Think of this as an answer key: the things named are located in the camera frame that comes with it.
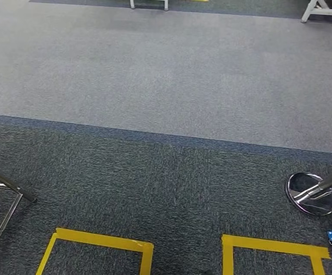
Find steel workbench table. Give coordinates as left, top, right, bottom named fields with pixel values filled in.
left=0, top=163, right=37, bottom=266

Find white furniture legs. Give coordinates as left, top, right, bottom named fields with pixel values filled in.
left=129, top=0, right=170, bottom=11

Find chrome barrier stanchion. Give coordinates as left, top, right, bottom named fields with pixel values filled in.
left=285, top=166, right=332, bottom=217

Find white furniture frame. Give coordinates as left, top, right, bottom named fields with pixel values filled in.
left=301, top=0, right=332, bottom=26

